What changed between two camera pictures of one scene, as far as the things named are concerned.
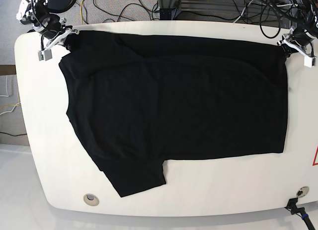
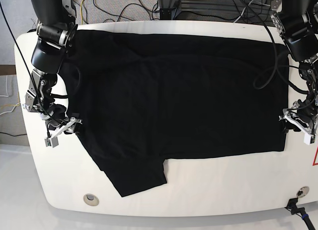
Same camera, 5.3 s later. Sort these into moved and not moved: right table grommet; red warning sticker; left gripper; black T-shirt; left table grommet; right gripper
Moved: left gripper; right gripper
Not moved: left table grommet; red warning sticker; black T-shirt; right table grommet
